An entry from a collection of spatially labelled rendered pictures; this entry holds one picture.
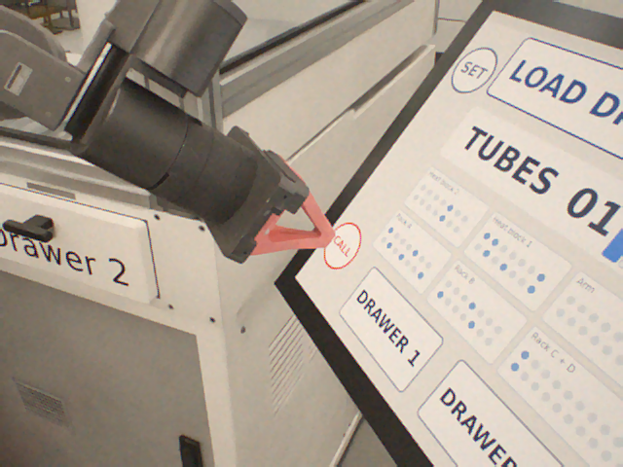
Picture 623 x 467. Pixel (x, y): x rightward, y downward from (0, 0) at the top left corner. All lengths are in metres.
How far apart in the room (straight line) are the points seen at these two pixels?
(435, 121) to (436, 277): 0.13
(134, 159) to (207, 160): 0.05
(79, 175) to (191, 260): 0.17
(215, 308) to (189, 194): 0.36
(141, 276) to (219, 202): 0.37
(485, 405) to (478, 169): 0.16
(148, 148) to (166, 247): 0.36
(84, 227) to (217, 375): 0.25
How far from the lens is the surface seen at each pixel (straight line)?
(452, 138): 0.47
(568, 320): 0.37
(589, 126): 0.42
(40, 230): 0.79
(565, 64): 0.45
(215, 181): 0.39
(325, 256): 0.51
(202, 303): 0.75
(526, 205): 0.41
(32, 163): 0.82
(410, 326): 0.42
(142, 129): 0.37
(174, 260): 0.73
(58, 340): 1.03
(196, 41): 0.37
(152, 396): 0.96
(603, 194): 0.39
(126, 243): 0.74
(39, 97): 0.36
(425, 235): 0.44
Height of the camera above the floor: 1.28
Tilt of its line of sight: 31 degrees down
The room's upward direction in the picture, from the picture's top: straight up
